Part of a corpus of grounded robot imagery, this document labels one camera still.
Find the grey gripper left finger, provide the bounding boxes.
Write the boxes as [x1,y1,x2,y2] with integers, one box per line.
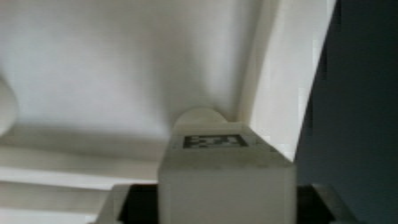
[96,184,160,224]

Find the white leg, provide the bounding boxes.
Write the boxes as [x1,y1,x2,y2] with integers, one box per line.
[159,108,297,224]

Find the white square tabletop part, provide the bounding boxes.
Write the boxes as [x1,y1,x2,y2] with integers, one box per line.
[0,0,338,224]

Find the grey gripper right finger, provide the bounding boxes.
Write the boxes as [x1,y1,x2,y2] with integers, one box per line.
[297,184,356,224]

